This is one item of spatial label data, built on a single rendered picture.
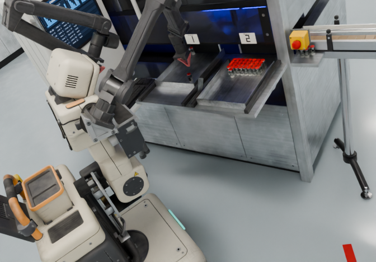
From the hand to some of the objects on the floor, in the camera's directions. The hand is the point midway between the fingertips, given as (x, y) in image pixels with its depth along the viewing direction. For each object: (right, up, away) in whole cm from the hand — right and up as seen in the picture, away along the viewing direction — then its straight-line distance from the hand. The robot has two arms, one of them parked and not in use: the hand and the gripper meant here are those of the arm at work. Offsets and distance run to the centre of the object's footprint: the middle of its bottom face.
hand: (188, 65), depth 193 cm
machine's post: (+76, -65, +44) cm, 109 cm away
